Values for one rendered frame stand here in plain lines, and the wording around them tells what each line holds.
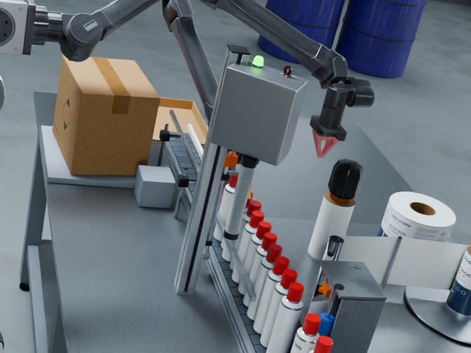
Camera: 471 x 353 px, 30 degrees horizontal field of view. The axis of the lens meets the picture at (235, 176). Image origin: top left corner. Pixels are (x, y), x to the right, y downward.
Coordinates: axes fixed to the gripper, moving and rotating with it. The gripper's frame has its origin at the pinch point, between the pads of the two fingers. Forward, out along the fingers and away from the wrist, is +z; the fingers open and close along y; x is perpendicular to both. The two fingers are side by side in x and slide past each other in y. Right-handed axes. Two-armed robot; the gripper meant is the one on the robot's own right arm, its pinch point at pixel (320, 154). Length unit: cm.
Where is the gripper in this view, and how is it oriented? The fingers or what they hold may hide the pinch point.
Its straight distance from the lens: 235.3
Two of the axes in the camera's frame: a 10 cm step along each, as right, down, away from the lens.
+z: -1.9, 8.7, 4.5
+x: -9.4, -0.4, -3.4
